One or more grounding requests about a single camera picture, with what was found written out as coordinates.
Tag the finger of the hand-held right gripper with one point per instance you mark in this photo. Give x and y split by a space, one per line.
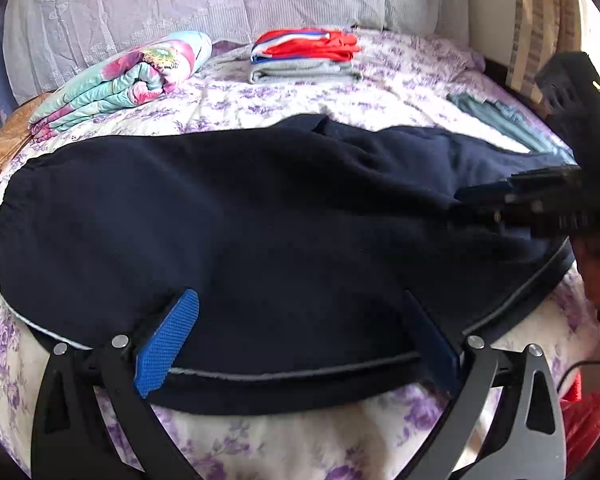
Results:
490 205
545 178

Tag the grey-green garment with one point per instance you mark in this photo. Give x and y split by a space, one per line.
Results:
505 115

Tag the purple floral bed quilt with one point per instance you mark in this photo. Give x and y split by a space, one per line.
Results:
280 440

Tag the dark bed frame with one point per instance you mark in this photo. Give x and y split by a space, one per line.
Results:
510 77

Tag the navy blue pants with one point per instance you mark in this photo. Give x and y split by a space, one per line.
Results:
230 235

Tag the red cloth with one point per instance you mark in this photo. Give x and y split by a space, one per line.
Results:
595 420

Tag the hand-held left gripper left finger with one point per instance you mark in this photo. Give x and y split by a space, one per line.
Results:
167 342

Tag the folded grey garment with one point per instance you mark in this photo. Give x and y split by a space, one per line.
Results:
300 72

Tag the folded turquoise pink floral quilt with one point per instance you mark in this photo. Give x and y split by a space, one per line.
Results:
125 80

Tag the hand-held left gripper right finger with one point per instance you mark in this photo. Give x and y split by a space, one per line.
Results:
430 345

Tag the person's right hand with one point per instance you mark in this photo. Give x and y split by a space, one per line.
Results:
597 265

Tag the brown pillow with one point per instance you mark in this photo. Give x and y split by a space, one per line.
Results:
0 160

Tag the striped curtain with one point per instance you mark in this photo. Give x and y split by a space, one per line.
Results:
540 20

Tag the folded red garment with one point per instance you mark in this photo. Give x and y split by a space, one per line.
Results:
320 46

